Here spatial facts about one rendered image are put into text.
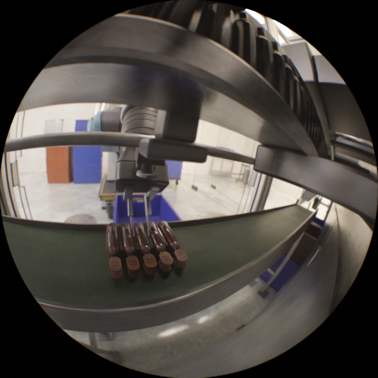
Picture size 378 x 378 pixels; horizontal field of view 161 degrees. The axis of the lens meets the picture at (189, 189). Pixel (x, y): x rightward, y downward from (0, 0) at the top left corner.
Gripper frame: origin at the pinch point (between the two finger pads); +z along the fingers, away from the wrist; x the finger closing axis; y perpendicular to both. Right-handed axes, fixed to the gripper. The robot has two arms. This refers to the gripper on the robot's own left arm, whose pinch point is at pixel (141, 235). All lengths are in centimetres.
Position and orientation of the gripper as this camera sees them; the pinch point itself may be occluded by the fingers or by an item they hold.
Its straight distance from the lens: 20.3
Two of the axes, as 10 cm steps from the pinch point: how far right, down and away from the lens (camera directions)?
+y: 4.9, -3.5, -8.0
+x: 8.6, 0.3, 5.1
